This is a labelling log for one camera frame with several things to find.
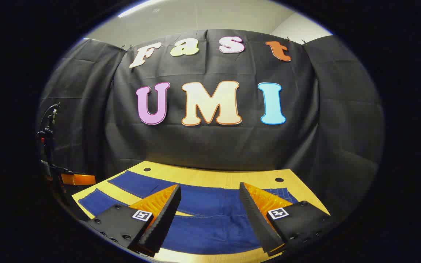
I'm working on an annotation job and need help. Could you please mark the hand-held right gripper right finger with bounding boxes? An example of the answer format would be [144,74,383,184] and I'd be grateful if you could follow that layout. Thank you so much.
[239,182,332,255]

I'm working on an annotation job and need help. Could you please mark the black backdrop cloth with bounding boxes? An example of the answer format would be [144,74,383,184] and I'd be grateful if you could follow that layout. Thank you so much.
[37,29,384,223]

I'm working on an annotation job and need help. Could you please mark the blue denim jeans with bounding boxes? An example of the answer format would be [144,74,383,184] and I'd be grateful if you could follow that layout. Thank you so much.
[78,170,299,255]

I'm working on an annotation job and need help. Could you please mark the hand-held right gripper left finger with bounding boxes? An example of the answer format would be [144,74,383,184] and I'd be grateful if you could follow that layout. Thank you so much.
[85,184,182,257]

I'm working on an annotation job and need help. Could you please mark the black cable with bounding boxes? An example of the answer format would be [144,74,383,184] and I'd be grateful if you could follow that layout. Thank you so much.
[38,104,58,137]

